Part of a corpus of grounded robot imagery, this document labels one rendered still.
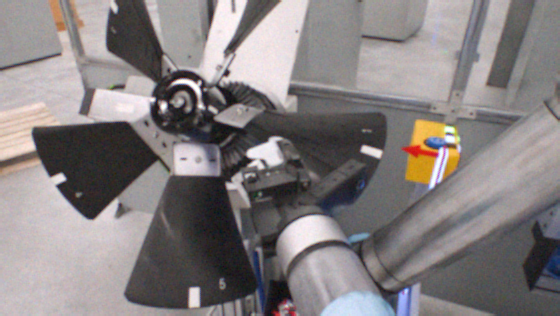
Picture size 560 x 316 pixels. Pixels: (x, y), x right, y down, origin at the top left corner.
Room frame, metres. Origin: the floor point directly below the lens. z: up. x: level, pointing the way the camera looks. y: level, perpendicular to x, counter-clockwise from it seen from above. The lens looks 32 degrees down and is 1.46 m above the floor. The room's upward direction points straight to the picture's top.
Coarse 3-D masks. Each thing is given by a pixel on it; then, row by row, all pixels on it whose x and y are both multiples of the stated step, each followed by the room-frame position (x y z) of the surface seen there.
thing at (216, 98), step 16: (160, 80) 0.60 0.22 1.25; (176, 80) 0.60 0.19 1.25; (192, 80) 0.59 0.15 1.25; (160, 96) 0.59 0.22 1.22; (192, 96) 0.57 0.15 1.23; (208, 96) 0.56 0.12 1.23; (224, 96) 0.66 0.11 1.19; (160, 112) 0.57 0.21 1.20; (176, 112) 0.56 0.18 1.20; (192, 112) 0.55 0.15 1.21; (208, 112) 0.55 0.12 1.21; (160, 128) 0.54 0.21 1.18; (176, 128) 0.53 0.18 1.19; (192, 128) 0.53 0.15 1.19; (208, 128) 0.56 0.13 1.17; (224, 144) 0.60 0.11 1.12
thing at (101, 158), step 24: (48, 144) 0.61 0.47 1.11; (72, 144) 0.60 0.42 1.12; (96, 144) 0.60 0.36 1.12; (120, 144) 0.60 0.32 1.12; (144, 144) 0.60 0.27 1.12; (48, 168) 0.60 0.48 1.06; (72, 168) 0.59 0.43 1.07; (96, 168) 0.59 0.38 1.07; (120, 168) 0.60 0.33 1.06; (144, 168) 0.60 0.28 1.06; (72, 192) 0.58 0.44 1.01; (96, 192) 0.58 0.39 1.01; (120, 192) 0.59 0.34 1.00; (96, 216) 0.57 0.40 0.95
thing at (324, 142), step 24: (264, 120) 0.55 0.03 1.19; (288, 120) 0.56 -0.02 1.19; (312, 120) 0.57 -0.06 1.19; (336, 120) 0.57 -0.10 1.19; (360, 120) 0.56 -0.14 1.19; (384, 120) 0.56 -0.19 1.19; (312, 144) 0.49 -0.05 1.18; (336, 144) 0.49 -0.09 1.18; (360, 144) 0.50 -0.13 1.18; (384, 144) 0.50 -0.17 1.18; (312, 168) 0.44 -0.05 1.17; (336, 168) 0.44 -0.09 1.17
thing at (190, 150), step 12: (180, 144) 0.55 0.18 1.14; (192, 144) 0.56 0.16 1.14; (204, 144) 0.58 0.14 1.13; (180, 156) 0.54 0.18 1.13; (192, 156) 0.55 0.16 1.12; (204, 156) 0.56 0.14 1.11; (216, 156) 0.57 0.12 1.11; (180, 168) 0.52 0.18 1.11; (192, 168) 0.53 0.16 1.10; (204, 168) 0.55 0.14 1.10; (216, 168) 0.56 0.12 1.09
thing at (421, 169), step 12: (420, 120) 0.81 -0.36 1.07; (420, 132) 0.74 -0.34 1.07; (432, 132) 0.74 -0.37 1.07; (444, 132) 0.74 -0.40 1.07; (456, 132) 0.74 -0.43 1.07; (408, 156) 0.75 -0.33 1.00; (420, 156) 0.66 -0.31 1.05; (456, 156) 0.64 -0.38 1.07; (408, 168) 0.67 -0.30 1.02; (420, 168) 0.66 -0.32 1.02; (432, 168) 0.65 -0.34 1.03; (444, 168) 0.64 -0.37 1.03; (408, 180) 0.67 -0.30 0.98; (420, 180) 0.66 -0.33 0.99
